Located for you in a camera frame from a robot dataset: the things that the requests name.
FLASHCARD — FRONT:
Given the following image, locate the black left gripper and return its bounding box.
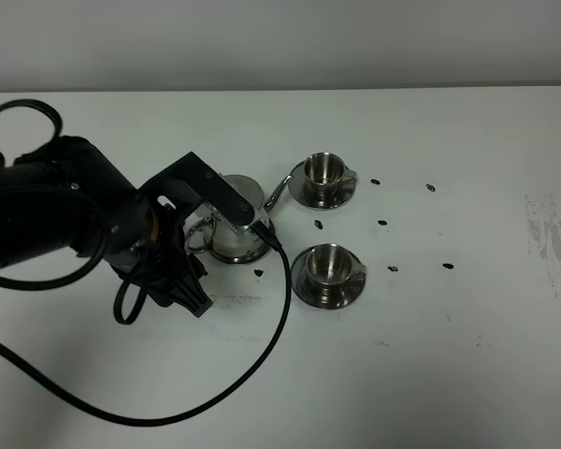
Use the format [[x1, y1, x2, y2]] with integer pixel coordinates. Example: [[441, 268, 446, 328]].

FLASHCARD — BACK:
[[109, 194, 212, 318]]

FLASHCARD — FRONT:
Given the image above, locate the stainless steel teapot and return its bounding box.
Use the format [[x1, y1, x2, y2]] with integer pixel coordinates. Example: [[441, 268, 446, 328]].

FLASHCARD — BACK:
[[185, 174, 292, 265]]

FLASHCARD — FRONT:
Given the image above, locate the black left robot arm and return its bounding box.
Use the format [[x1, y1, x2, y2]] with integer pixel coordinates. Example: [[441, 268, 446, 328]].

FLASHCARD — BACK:
[[0, 137, 212, 325]]

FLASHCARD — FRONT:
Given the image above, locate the near stainless steel saucer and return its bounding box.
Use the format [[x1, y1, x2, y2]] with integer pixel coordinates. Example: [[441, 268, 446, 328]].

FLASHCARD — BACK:
[[291, 245, 367, 310]]

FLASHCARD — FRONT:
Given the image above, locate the stainless steel saucer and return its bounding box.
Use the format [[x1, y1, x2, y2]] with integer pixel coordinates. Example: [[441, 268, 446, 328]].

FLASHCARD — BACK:
[[291, 245, 367, 310], [288, 161, 357, 210]]

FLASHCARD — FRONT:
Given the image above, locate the near stainless steel teacup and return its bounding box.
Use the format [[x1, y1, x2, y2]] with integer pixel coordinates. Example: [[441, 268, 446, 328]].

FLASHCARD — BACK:
[[304, 243, 367, 287]]

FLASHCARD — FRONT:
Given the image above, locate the stainless steel teacup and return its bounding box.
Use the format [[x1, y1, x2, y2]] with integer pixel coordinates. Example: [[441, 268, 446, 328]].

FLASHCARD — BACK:
[[305, 152, 357, 195], [304, 243, 367, 287]]

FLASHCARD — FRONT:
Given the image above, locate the far stainless steel saucer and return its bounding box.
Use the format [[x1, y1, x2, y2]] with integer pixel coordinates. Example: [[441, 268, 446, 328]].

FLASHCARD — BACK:
[[288, 161, 357, 210]]

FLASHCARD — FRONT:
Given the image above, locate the far stainless steel teacup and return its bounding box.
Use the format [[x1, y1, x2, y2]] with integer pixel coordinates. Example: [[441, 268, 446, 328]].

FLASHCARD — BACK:
[[305, 152, 357, 195]]

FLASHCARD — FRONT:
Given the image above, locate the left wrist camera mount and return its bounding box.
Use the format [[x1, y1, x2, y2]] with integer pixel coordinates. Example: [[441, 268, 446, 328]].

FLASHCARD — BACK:
[[139, 152, 261, 235]]

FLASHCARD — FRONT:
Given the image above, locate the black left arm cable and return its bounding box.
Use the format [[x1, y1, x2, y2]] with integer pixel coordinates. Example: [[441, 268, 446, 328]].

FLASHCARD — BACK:
[[0, 97, 293, 427]]

